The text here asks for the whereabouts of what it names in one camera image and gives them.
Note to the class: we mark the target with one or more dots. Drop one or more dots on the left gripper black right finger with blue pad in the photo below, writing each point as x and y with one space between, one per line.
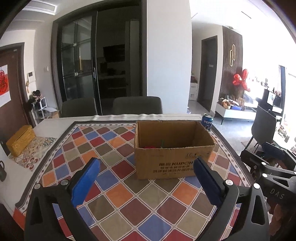
252 220

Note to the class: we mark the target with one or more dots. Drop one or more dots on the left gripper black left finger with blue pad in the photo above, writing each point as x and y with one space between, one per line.
41 222

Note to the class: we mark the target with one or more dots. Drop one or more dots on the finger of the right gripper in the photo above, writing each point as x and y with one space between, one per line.
286 156
259 165

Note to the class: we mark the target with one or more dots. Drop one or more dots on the dark chair in living room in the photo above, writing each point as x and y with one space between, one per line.
263 127

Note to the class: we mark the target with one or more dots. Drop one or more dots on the person's right hand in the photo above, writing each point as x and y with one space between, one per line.
281 221

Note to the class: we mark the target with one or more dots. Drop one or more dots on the white low TV cabinet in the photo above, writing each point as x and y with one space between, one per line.
233 114

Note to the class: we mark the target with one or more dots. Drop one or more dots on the floral patterned mat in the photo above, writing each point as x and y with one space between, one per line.
33 153

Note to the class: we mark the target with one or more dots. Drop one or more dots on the blue Pepsi can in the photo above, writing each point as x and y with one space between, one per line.
207 121

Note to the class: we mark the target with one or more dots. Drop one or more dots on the colourful diamond pattern tablecloth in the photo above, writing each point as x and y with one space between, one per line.
118 206

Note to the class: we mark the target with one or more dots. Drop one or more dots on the red bow decoration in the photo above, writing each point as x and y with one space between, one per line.
241 80

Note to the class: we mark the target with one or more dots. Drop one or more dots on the yellow woven tissue box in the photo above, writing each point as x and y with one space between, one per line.
20 140

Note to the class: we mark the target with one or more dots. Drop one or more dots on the brown cardboard box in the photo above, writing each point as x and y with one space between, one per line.
184 141

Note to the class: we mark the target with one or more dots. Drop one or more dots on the dark hallway door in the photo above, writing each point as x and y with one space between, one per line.
208 72

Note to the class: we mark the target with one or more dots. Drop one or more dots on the brown entrance door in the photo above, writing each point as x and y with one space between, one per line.
15 113

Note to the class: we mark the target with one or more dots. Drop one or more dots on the white small shelf rack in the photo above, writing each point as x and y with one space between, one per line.
42 111

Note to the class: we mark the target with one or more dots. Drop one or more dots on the grey dining chair left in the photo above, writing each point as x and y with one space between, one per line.
79 107

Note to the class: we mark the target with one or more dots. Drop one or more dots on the grey dining chair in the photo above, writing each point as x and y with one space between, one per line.
79 107
137 105

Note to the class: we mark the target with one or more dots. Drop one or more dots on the grey dining chair right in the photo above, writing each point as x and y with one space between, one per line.
137 105

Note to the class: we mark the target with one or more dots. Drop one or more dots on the red paper door decoration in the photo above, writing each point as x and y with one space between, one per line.
5 95

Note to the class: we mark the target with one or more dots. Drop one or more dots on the black glass sliding door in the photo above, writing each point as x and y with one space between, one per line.
76 58

